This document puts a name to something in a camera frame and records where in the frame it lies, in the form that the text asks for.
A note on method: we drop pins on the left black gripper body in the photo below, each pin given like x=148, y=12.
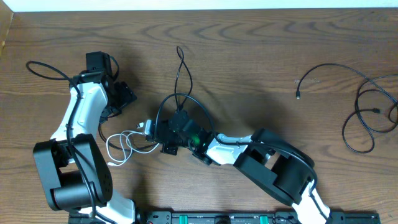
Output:
x=124, y=94

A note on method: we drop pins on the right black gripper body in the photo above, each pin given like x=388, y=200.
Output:
x=175, y=141

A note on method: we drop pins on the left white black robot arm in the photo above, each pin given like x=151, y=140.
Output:
x=73, y=173

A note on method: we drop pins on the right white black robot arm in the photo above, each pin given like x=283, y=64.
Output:
x=278, y=168

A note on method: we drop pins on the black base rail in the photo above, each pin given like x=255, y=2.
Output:
x=248, y=218

